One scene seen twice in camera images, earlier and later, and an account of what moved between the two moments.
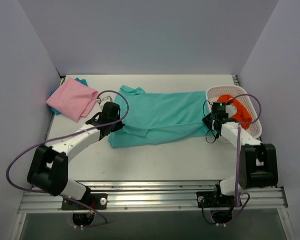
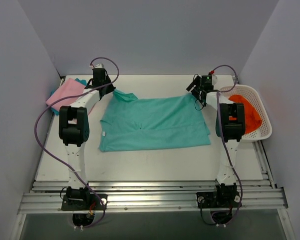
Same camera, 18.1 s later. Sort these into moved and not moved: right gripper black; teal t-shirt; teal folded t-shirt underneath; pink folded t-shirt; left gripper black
Moved: teal t-shirt; left gripper black; right gripper black
Not moved: teal folded t-shirt underneath; pink folded t-shirt
